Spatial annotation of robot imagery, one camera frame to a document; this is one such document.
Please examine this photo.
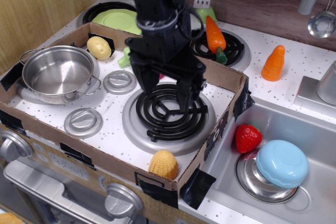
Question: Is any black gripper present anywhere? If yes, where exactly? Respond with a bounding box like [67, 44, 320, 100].
[125, 8, 206, 112]

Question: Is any green toy broccoli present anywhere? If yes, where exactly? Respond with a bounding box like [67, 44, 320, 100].
[118, 47, 131, 68]

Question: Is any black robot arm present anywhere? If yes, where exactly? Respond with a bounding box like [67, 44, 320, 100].
[125, 0, 206, 112]

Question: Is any steel cooking pot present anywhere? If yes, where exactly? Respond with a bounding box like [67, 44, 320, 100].
[19, 46, 101, 104]

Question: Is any front right black burner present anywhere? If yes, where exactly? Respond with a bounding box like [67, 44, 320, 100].
[122, 82, 216, 156]

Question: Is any black burner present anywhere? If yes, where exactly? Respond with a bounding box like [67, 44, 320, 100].
[77, 2, 136, 26]
[190, 29, 251, 72]
[122, 82, 216, 156]

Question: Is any upper silver stove knob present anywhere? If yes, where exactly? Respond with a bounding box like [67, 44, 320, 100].
[103, 70, 137, 94]

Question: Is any silver stove knob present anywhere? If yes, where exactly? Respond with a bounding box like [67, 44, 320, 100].
[64, 108, 103, 138]
[103, 70, 137, 94]

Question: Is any orange toy carrot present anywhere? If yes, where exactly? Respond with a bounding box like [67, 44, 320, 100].
[206, 16, 228, 64]

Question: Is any back right black burner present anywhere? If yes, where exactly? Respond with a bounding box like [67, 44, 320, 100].
[190, 29, 251, 72]

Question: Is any green plastic plate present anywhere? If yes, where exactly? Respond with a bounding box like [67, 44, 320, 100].
[92, 9, 142, 35]

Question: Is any green toy pear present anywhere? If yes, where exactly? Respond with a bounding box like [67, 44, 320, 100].
[196, 6, 217, 24]

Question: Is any yellow toy potato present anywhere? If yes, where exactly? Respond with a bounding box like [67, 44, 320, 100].
[87, 36, 112, 60]

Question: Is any yellow toy corn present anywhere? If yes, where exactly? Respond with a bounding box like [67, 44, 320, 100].
[148, 150, 179, 180]

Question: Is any lower silver stove knob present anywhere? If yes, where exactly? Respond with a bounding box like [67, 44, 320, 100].
[64, 108, 103, 138]

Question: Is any red toy strawberry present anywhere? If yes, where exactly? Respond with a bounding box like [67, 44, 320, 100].
[235, 124, 263, 154]

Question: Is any back left black burner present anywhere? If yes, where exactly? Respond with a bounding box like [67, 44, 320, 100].
[77, 2, 136, 26]

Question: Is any orange toy cone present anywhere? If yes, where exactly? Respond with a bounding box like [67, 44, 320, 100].
[261, 45, 285, 81]

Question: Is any cardboard fence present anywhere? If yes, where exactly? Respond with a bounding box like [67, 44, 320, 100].
[0, 21, 255, 210]

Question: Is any steel bowl in sink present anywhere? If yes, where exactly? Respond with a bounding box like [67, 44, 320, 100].
[235, 149, 299, 204]

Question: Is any right front oven knob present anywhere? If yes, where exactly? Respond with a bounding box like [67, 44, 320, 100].
[104, 183, 143, 219]

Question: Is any oven knob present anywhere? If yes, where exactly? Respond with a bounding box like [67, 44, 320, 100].
[1, 130, 34, 163]
[104, 183, 143, 219]

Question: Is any light blue plastic bowl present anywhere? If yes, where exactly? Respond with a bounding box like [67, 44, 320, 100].
[256, 140, 309, 188]

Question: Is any hanging steel ladle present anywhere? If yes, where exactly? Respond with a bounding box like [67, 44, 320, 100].
[307, 0, 335, 39]

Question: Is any left front oven knob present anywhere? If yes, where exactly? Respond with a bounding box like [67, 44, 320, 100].
[1, 130, 34, 163]

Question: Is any steel sink basin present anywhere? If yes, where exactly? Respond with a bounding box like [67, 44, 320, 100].
[203, 100, 335, 223]

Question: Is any orange object bottom left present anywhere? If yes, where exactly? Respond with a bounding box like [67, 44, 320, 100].
[0, 212, 23, 224]

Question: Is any oven door handle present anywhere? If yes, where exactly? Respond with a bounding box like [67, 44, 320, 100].
[4, 161, 113, 223]

